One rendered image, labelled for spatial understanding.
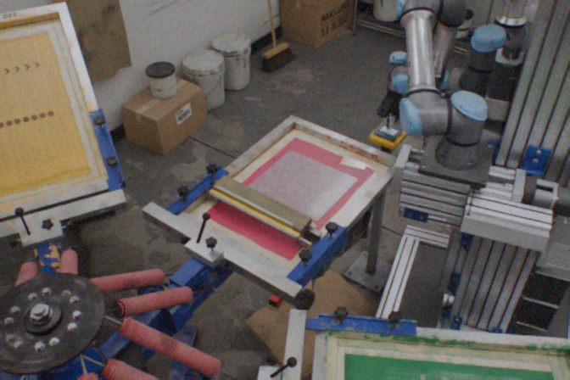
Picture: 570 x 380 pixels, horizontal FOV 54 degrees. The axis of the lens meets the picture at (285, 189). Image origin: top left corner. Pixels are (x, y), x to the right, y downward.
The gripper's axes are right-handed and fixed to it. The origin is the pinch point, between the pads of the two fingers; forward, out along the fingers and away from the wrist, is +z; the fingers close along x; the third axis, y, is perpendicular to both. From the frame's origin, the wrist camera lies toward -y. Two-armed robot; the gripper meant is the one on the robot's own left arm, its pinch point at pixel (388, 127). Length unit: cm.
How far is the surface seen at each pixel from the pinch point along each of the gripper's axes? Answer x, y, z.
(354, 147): 5.1, -21.0, -0.3
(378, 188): -16.7, -39.2, -1.1
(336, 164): 6.8, -32.3, 2.6
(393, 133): -3.2, -1.0, 1.2
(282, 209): 3, -76, -8
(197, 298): 10, -116, 6
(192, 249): 15, -110, -10
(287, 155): 27.5, -38.9, 2.7
